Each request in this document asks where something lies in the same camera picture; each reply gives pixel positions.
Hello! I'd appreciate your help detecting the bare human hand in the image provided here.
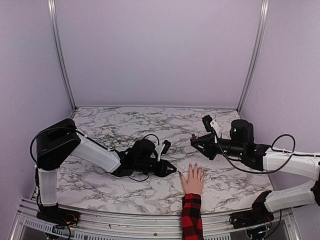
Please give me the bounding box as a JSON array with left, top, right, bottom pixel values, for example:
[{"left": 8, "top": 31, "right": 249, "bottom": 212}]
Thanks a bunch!
[{"left": 179, "top": 163, "right": 205, "bottom": 195}]

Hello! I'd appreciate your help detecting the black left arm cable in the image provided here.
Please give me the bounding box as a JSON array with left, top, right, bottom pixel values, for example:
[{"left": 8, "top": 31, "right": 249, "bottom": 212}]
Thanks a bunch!
[{"left": 29, "top": 126, "right": 161, "bottom": 240}]

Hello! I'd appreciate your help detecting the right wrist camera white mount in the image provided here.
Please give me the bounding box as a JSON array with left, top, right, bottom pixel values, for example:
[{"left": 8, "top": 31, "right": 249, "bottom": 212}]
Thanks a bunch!
[{"left": 202, "top": 115, "right": 222, "bottom": 138}]

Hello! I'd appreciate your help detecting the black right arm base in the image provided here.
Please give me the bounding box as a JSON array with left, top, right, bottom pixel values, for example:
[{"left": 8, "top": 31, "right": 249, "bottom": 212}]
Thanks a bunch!
[{"left": 229, "top": 190, "right": 275, "bottom": 229}]

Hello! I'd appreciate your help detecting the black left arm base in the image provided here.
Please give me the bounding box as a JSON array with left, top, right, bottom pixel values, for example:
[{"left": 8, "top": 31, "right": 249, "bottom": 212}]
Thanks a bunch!
[{"left": 36, "top": 203, "right": 80, "bottom": 240}]

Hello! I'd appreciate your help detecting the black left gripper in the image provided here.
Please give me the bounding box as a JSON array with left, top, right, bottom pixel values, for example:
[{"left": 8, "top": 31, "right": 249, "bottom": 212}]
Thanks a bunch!
[{"left": 134, "top": 158, "right": 176, "bottom": 178}]

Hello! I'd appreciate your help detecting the red black plaid sleeve forearm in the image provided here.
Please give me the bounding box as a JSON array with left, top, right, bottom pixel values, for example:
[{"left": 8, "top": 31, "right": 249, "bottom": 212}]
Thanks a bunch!
[{"left": 181, "top": 193, "right": 204, "bottom": 240}]

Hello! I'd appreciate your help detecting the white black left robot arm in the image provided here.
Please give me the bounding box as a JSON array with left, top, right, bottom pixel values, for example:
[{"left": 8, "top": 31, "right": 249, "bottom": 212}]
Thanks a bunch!
[{"left": 29, "top": 118, "right": 177, "bottom": 223}]

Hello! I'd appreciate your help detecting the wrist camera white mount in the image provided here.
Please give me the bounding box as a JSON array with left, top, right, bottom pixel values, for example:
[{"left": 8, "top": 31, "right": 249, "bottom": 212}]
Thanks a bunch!
[
  {"left": 155, "top": 140, "right": 171, "bottom": 162},
  {"left": 202, "top": 115, "right": 222, "bottom": 138}
]

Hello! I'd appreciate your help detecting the curved aluminium front rail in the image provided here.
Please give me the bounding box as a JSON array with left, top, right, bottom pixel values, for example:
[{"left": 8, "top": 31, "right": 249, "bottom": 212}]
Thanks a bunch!
[{"left": 8, "top": 198, "right": 301, "bottom": 240}]

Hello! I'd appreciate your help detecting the aluminium corner post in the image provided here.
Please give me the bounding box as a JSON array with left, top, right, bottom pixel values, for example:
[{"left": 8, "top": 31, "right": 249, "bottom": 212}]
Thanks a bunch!
[
  {"left": 236, "top": 0, "right": 270, "bottom": 115},
  {"left": 47, "top": 0, "right": 77, "bottom": 112}
]

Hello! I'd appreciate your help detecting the left aluminium corner post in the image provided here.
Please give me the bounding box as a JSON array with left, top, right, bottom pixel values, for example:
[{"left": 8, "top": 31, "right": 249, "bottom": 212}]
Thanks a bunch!
[{"left": 47, "top": 0, "right": 77, "bottom": 112}]

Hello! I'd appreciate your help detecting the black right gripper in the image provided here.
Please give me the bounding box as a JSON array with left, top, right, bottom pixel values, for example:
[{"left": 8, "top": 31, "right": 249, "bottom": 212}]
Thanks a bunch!
[{"left": 191, "top": 132, "right": 245, "bottom": 161}]

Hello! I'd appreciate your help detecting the red nail polish bottle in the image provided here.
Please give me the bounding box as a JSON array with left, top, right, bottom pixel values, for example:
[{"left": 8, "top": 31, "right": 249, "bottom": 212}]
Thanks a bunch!
[{"left": 190, "top": 133, "right": 198, "bottom": 142}]

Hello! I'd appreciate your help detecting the right aluminium corner post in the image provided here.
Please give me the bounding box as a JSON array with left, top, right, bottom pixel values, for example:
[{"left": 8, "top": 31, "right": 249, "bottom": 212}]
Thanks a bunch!
[{"left": 236, "top": 0, "right": 270, "bottom": 115}]

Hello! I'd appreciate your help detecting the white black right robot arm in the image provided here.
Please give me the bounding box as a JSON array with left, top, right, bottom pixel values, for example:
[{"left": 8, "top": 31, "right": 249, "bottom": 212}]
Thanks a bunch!
[{"left": 190, "top": 115, "right": 320, "bottom": 224}]

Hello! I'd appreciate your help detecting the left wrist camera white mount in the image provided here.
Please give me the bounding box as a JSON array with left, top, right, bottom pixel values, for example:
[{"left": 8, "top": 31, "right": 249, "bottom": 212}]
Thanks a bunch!
[{"left": 155, "top": 140, "right": 171, "bottom": 162}]

